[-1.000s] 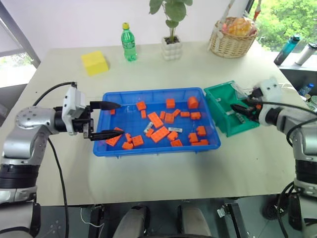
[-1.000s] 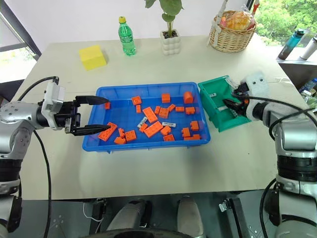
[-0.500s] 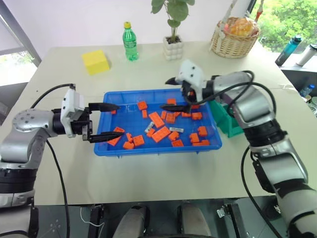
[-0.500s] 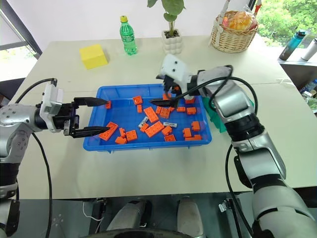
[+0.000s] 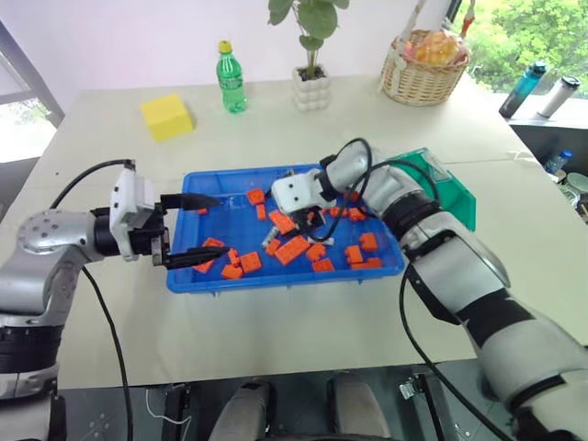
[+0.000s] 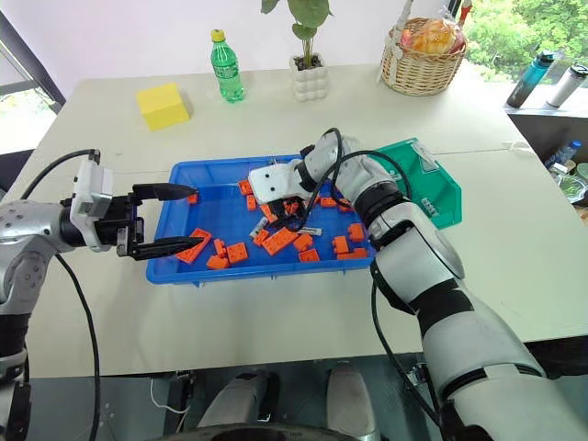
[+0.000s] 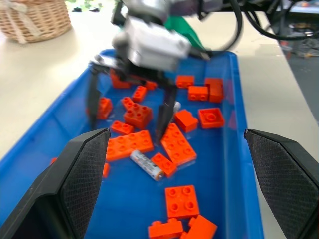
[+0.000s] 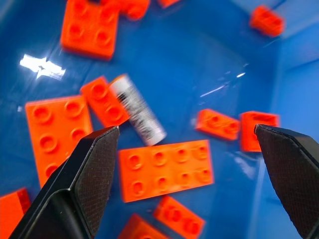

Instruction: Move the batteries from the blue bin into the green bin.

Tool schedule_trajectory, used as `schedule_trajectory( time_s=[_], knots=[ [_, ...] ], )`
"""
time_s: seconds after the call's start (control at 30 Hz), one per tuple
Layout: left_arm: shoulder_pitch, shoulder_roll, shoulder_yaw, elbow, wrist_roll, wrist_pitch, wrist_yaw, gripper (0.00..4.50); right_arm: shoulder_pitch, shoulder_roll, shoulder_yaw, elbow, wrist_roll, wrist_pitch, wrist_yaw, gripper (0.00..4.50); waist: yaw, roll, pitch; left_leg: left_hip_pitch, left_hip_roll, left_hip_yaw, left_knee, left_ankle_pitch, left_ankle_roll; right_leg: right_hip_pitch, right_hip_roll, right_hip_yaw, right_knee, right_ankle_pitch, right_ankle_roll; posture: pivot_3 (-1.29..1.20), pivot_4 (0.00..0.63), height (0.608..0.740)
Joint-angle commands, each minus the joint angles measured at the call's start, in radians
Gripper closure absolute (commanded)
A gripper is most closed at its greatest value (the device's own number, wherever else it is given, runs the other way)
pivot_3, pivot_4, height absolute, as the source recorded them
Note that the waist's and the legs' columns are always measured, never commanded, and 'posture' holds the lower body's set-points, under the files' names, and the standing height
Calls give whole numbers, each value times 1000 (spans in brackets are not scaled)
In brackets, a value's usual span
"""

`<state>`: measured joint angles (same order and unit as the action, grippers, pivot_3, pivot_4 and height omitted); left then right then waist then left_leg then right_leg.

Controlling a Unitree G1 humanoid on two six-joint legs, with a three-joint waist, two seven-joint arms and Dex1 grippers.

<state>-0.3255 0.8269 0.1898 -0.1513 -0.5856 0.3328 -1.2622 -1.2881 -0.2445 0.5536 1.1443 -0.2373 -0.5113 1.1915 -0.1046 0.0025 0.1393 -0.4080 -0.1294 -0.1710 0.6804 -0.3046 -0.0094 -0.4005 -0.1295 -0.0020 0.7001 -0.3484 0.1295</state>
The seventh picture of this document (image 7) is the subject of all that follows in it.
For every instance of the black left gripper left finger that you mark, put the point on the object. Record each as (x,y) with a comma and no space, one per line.
(74,179)

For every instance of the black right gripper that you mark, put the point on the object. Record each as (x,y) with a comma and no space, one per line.
(139,72)

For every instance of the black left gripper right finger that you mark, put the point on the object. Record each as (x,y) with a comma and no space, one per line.
(286,179)

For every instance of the blue plastic bin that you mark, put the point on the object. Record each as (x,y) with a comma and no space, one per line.
(224,161)

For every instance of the green plastic bin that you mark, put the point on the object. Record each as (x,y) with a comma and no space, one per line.
(187,30)

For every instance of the orange two-by-two toy brick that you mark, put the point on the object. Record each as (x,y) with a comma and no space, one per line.
(138,114)

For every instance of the orange two-by-four toy brick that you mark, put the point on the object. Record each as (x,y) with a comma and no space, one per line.
(129,145)
(178,145)

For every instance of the white orange AA battery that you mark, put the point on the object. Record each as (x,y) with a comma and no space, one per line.
(177,105)
(147,164)

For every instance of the orange upturned toy brick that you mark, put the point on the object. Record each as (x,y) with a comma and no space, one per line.
(211,118)

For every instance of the small dark object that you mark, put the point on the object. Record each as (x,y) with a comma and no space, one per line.
(76,9)
(93,9)

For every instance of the orange two-by-two flat brick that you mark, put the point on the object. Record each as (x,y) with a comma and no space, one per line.
(182,202)

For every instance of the woven wicker basket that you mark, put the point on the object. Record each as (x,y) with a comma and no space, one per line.
(35,18)

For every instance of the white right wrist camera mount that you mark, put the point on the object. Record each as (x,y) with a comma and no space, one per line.
(152,44)

